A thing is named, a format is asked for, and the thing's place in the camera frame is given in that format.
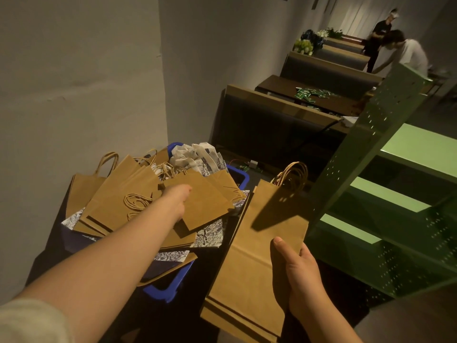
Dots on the person's left hand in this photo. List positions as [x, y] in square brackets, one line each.
[175, 200]

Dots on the person's right hand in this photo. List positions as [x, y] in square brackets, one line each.
[298, 278]

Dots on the person's right thumb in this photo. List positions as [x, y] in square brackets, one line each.
[285, 251]

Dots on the person's left fingers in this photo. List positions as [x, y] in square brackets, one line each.
[185, 191]

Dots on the small brown paper bag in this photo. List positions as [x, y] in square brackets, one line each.
[203, 201]

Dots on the tall brown paper bag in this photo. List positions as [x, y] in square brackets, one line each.
[255, 253]

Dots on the person's right forearm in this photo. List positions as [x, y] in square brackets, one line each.
[325, 326]

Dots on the person's left forearm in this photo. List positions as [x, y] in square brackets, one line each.
[107, 257]

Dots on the pile of floral print bags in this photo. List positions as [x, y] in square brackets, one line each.
[201, 157]

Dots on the pile of brown paper bags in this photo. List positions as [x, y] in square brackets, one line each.
[117, 200]

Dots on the dark booth seat wooden trim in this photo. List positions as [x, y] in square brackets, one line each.
[341, 57]
[321, 76]
[342, 44]
[264, 128]

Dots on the blue plastic bin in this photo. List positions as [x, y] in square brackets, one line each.
[167, 291]

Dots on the green metal shelf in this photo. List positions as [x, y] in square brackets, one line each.
[378, 196]

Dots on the dark brown wooden table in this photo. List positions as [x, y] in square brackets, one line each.
[285, 88]

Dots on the white paper sheet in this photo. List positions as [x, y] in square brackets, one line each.
[350, 121]

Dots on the pile of green packets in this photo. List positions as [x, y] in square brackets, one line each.
[311, 93]

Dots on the yellow green flower bouquet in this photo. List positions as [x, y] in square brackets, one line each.
[303, 47]

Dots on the dark blue flower bouquet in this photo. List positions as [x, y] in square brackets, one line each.
[312, 38]

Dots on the white sleeve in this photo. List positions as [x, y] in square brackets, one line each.
[32, 323]

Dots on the white flower bouquet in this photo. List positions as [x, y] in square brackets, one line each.
[322, 33]

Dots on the green leafy plant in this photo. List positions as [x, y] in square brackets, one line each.
[335, 32]

